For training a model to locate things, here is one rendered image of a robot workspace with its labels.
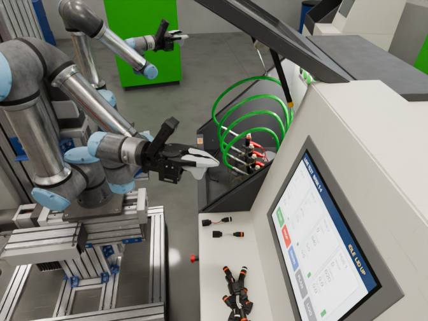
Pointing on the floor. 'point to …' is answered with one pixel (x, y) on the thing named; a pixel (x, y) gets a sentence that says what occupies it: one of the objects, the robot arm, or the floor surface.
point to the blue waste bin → (306, 11)
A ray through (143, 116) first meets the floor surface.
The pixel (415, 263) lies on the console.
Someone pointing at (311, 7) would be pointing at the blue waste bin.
